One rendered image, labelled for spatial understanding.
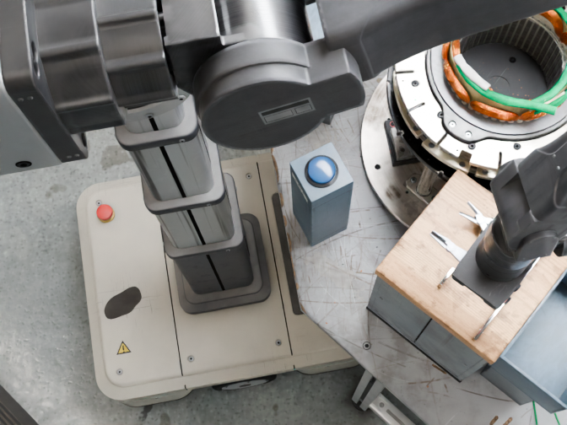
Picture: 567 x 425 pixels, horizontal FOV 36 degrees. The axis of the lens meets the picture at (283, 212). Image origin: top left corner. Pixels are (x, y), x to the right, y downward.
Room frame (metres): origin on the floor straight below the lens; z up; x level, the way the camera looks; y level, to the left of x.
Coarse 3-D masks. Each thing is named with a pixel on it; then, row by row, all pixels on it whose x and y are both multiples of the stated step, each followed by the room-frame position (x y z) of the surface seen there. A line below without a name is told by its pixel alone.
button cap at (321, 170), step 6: (312, 162) 0.44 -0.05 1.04; (318, 162) 0.44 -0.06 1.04; (324, 162) 0.44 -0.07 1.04; (330, 162) 0.44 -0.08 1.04; (312, 168) 0.43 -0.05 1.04; (318, 168) 0.43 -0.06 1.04; (324, 168) 0.43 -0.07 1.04; (330, 168) 0.43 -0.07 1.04; (312, 174) 0.42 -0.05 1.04; (318, 174) 0.42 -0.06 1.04; (324, 174) 0.42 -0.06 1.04; (330, 174) 0.42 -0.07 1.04; (312, 180) 0.41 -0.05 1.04; (318, 180) 0.41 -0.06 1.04; (324, 180) 0.41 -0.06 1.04; (330, 180) 0.41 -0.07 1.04
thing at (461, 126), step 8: (432, 80) 0.52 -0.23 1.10; (432, 88) 0.51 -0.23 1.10; (440, 96) 0.50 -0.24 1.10; (440, 104) 0.49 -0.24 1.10; (448, 112) 0.47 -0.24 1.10; (448, 120) 0.46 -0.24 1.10; (456, 120) 0.46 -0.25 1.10; (448, 128) 0.45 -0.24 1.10; (456, 128) 0.45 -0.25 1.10; (464, 128) 0.44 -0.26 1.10; (472, 128) 0.44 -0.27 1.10; (552, 128) 0.43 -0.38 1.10; (456, 136) 0.44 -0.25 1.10; (464, 136) 0.43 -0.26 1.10; (472, 136) 0.43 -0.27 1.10; (480, 136) 0.43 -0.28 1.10; (488, 136) 0.43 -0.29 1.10; (496, 136) 0.43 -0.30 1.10; (504, 136) 0.43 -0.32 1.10; (512, 136) 0.43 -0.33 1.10; (520, 136) 0.42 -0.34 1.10; (528, 136) 0.42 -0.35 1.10; (536, 136) 0.42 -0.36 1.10
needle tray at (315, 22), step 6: (306, 6) 0.71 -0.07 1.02; (312, 6) 0.70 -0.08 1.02; (312, 12) 0.69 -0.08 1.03; (312, 18) 0.68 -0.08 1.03; (318, 18) 0.68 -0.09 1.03; (312, 24) 0.67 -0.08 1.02; (318, 24) 0.67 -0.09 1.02; (312, 30) 0.66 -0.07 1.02; (318, 30) 0.66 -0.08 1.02; (318, 36) 0.65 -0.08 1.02; (324, 120) 0.61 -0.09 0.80; (330, 120) 0.60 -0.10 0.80
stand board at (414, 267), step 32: (448, 192) 0.37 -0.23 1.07; (480, 192) 0.36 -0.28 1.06; (416, 224) 0.32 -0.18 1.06; (448, 224) 0.32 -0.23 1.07; (416, 256) 0.28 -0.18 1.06; (448, 256) 0.27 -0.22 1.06; (416, 288) 0.23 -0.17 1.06; (448, 288) 0.23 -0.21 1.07; (544, 288) 0.22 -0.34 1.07; (448, 320) 0.19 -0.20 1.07; (480, 320) 0.18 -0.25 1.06; (512, 320) 0.18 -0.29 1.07; (480, 352) 0.14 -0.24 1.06
